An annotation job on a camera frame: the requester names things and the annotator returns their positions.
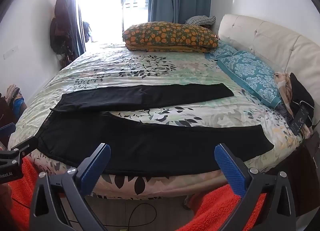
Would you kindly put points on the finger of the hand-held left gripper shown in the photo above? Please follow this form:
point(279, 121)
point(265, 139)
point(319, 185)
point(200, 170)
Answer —
point(26, 146)
point(7, 129)

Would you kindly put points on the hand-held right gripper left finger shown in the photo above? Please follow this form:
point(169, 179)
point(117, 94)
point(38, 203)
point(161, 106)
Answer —
point(100, 161)

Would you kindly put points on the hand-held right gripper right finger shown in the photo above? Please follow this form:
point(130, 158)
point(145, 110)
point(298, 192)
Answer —
point(230, 168)

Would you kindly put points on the black pants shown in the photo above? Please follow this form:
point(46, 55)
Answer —
point(150, 143)

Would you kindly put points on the dark wooden cabinet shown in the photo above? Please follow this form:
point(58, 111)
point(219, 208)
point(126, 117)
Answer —
point(5, 113)

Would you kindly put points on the stack of folded clothes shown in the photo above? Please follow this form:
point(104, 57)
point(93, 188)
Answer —
point(15, 96)

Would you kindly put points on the dark brown nightstand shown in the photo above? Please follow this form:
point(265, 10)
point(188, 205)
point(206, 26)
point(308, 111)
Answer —
point(300, 171)

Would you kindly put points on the dark phone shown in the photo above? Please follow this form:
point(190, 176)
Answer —
point(300, 120)

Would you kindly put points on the large teal patterned pillow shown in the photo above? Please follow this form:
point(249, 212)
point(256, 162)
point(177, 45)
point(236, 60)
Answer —
point(250, 76)

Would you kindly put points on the beige patterned cloth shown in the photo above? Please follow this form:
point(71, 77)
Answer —
point(282, 83)

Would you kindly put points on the bed with floral sheet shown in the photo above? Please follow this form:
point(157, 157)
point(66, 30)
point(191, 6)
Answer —
point(175, 71)

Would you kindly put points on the small teal patterned pillow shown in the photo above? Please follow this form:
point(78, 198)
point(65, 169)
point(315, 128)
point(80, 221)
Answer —
point(222, 50)

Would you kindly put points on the dark hanging coats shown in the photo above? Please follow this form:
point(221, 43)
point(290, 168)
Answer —
point(61, 21)

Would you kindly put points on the narrow blue curtain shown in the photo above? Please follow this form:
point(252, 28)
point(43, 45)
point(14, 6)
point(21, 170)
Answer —
point(71, 9)

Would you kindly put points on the cream padded headboard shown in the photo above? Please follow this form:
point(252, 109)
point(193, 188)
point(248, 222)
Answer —
point(275, 38)

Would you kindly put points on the orange patterned pillow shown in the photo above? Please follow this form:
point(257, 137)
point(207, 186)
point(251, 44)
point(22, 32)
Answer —
point(170, 35)

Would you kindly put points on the checkered pillow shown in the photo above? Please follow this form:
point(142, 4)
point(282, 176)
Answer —
point(200, 19)

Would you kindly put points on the sliding glass door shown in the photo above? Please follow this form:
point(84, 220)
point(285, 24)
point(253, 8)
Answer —
point(105, 9)

